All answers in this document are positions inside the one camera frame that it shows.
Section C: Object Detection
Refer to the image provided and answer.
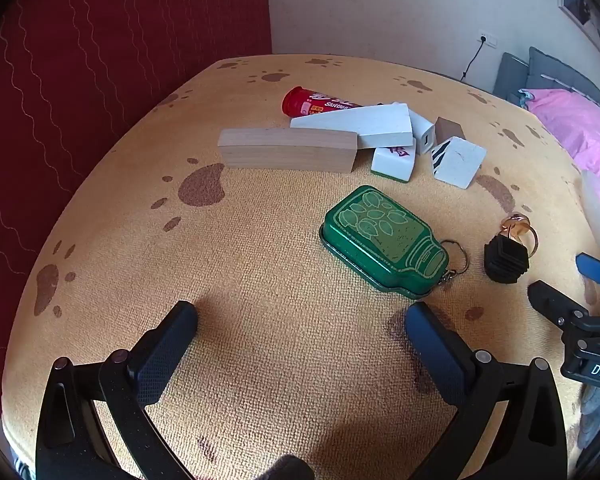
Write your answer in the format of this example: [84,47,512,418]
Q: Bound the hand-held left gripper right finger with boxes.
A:
[404,302,568,480]

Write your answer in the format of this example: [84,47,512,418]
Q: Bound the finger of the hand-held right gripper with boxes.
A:
[575,252,600,289]
[527,280,589,332]

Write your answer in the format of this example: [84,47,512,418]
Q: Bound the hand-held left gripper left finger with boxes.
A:
[36,301,201,480]

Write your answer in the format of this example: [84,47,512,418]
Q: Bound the black ribbed rubber piece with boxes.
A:
[482,235,531,285]

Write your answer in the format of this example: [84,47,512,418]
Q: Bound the gold key rings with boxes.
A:
[500,213,538,256]

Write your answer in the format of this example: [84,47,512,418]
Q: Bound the green jar-shaped tin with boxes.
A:
[319,185,470,301]

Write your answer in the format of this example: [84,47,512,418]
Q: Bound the small white block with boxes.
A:
[430,137,487,190]

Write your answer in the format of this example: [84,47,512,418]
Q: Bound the white mahjong tile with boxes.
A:
[370,144,417,182]

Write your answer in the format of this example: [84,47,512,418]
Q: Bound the brown wooden block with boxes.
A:
[434,117,465,143]

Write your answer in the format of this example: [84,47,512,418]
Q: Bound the white charger plug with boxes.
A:
[407,109,436,156]

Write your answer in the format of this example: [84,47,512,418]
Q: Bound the long tan wooden block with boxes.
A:
[218,127,358,174]

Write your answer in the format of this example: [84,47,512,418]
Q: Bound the long white block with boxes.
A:
[290,102,414,150]

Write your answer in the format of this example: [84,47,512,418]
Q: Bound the red candy tube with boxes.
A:
[281,86,366,118]

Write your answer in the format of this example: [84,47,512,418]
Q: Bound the grey-brown clothing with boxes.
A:
[577,385,600,461]

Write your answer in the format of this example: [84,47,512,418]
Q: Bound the yellow paw print blanket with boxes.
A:
[2,54,600,480]

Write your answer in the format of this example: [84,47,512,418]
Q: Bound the pink dotted quilt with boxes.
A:
[517,87,600,211]

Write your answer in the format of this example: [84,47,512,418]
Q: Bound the red quilted cloth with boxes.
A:
[0,0,273,418]

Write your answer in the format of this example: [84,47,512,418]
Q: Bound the grey upholstered bed frame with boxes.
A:
[492,46,600,126]

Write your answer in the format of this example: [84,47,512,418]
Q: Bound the black power cable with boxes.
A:
[461,40,486,82]

